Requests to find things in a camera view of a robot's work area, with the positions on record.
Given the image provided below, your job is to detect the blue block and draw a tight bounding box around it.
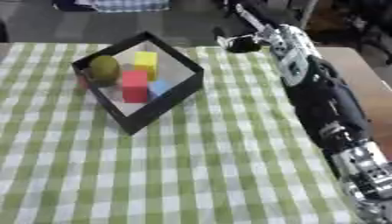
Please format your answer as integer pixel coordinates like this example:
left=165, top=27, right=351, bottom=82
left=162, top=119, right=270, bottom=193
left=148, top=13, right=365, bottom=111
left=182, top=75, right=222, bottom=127
left=147, top=80, right=173, bottom=99

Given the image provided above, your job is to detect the black box with white inside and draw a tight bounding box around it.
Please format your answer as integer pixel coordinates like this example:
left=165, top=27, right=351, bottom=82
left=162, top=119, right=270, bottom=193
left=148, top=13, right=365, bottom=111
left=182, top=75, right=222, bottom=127
left=70, top=30, right=207, bottom=137

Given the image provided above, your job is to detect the blue checked cloth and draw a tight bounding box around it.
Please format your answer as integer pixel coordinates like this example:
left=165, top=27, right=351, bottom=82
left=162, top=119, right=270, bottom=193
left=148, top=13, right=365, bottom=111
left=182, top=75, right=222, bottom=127
left=92, top=0, right=172, bottom=13

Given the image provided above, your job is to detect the yellow block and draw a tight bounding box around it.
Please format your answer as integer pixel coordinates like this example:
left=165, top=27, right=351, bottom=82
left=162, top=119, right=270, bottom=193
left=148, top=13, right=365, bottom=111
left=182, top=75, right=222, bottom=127
left=133, top=51, right=159, bottom=81

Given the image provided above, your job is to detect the green round toy fruit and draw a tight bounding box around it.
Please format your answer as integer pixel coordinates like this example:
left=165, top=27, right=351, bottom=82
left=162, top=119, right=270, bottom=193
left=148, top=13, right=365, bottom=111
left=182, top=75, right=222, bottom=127
left=88, top=55, right=123, bottom=86

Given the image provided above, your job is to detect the red block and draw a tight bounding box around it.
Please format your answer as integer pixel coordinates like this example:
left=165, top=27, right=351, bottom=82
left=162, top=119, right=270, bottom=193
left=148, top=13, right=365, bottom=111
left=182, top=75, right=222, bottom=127
left=121, top=69, right=152, bottom=104

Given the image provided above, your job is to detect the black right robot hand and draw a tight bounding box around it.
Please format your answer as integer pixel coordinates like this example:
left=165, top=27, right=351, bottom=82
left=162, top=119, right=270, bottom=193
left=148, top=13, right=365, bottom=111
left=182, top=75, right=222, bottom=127
left=214, top=3, right=281, bottom=54

